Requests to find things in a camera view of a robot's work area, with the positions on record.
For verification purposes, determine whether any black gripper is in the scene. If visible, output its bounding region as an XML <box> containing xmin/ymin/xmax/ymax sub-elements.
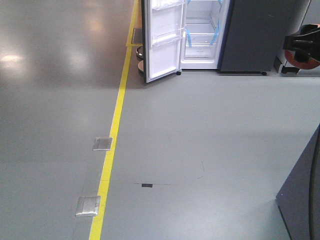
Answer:
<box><xmin>283</xmin><ymin>24</ymin><xmax>320</xmax><ymax>62</ymax></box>

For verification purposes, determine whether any red yellow apple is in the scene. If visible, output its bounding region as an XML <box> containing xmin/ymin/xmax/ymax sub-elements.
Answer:
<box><xmin>284</xmin><ymin>50</ymin><xmax>320</xmax><ymax>70</ymax></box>

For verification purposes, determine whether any fridge door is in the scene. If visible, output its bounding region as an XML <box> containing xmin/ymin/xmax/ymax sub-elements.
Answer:
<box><xmin>141</xmin><ymin>0</ymin><xmax>187</xmax><ymax>83</ymax></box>

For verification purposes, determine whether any dark grey fridge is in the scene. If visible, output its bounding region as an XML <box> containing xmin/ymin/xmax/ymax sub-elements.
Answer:
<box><xmin>179</xmin><ymin>0</ymin><xmax>312</xmax><ymax>76</ymax></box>

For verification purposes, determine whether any dark grey cabinet corner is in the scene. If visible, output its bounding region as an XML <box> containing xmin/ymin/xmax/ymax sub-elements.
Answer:
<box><xmin>276</xmin><ymin>127</ymin><xmax>320</xmax><ymax>240</ymax></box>

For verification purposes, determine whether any metal floor socket plate far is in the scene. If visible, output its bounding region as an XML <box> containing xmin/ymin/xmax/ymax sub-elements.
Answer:
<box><xmin>92</xmin><ymin>137</ymin><xmax>113</xmax><ymax>151</ymax></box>

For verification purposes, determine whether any metal floor socket plate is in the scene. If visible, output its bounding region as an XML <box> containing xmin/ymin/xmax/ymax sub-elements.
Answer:
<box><xmin>92</xmin><ymin>137</ymin><xmax>113</xmax><ymax>151</ymax></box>
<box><xmin>75</xmin><ymin>195</ymin><xmax>101</xmax><ymax>218</ymax></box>

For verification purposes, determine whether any metal floor socket plate near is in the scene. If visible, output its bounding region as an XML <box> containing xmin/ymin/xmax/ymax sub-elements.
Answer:
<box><xmin>75</xmin><ymin>195</ymin><xmax>101</xmax><ymax>218</ymax></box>

